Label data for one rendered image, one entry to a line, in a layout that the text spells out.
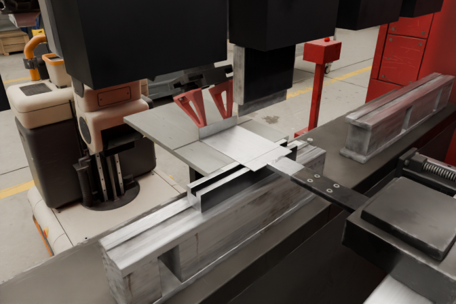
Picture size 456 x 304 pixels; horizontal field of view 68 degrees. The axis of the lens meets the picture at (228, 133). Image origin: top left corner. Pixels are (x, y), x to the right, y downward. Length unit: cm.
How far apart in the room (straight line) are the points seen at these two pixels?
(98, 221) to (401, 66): 133
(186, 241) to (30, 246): 163
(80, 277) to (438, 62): 113
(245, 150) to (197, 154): 8
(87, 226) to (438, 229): 138
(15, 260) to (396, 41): 189
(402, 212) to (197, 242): 24
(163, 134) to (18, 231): 164
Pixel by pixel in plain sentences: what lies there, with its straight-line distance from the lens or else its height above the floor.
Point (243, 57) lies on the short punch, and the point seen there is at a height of 116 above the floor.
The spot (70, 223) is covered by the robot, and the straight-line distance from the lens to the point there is 163.
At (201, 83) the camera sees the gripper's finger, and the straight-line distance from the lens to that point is 56.
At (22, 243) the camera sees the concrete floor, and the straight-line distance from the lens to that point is 208.
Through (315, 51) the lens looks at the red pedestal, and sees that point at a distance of 233.
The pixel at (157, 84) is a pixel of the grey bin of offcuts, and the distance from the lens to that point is 332.
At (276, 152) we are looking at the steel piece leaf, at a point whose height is 100.
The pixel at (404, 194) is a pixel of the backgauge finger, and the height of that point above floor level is 103.
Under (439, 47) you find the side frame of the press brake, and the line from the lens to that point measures 126.
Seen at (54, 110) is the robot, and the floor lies 75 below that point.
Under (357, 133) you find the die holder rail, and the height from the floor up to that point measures 93.
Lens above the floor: 127
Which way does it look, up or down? 27 degrees down
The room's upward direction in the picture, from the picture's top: straight up
